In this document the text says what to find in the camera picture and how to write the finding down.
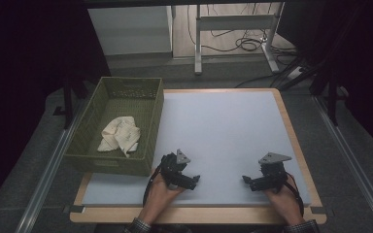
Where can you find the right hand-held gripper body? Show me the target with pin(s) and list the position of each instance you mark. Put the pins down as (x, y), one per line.
(273, 174)

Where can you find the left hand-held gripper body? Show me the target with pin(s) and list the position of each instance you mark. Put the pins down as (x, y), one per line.
(171, 166)

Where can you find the cream egg print cloth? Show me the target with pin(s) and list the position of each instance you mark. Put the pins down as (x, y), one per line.
(123, 132)

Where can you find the green woven basket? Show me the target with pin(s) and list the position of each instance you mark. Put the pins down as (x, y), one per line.
(126, 106)

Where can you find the person's right hand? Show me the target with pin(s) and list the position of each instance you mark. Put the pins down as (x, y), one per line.
(286, 202)

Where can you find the person's left hand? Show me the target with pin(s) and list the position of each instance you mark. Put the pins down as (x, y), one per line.
(158, 200)

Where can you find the black metal stand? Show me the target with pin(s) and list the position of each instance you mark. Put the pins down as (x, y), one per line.
(332, 97)
(68, 103)

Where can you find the white power strip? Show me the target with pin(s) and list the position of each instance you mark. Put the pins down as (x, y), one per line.
(294, 73)

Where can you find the white cabinet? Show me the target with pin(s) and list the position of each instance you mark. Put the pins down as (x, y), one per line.
(129, 29)

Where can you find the aluminium floor rail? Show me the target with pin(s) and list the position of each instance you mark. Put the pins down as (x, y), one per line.
(48, 174)
(353, 161)

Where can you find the white desk frame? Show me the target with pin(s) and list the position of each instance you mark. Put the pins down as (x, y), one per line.
(233, 22)

